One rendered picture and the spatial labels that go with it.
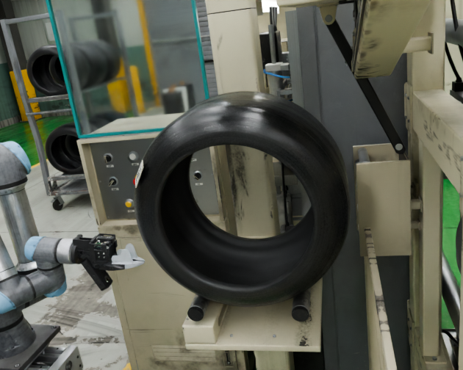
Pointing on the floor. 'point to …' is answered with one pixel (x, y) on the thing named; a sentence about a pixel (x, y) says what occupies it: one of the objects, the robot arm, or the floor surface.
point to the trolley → (41, 73)
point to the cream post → (241, 59)
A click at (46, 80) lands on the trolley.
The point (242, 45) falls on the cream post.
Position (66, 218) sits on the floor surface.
